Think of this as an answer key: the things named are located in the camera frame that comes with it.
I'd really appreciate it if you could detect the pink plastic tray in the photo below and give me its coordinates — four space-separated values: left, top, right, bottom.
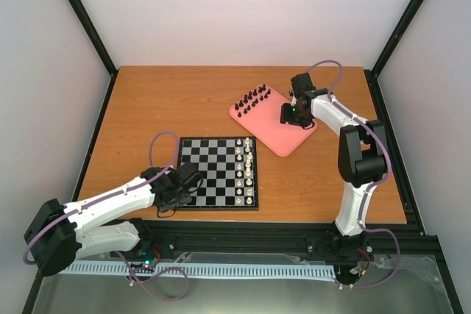
229 84 317 157

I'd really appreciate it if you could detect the black and white chessboard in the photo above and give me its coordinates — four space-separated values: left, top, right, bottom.
177 136 259 211

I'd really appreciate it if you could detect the black aluminium frame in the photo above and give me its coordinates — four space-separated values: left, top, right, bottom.
24 0 463 313

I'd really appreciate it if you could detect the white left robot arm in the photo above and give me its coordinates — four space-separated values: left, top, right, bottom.
23 163 203 276

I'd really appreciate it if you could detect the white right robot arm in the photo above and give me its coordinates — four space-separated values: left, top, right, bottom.
280 73 392 236

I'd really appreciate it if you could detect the light blue cable duct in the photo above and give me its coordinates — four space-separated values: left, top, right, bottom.
61 260 336 282

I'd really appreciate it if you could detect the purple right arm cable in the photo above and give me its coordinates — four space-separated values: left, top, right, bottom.
307 59 402 290

